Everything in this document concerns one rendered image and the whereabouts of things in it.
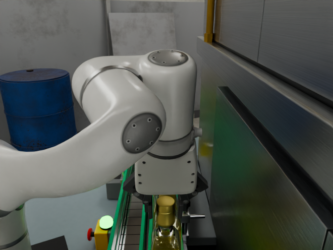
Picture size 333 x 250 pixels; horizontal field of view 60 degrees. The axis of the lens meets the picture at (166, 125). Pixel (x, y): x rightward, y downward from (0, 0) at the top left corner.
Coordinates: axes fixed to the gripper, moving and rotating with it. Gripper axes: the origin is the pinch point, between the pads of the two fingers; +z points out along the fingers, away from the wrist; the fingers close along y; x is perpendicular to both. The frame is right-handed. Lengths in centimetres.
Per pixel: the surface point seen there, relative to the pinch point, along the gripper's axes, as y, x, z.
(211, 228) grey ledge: -14.5, -16.8, 32.5
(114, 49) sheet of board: 48, -279, 81
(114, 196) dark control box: 19, -46, 52
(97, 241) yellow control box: 21, -20, 43
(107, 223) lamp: 17.6, -22.9, 37.4
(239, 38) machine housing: -15.4, -23.2, -22.5
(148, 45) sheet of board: 11, -298, 84
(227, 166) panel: -12.3, -6.9, -3.0
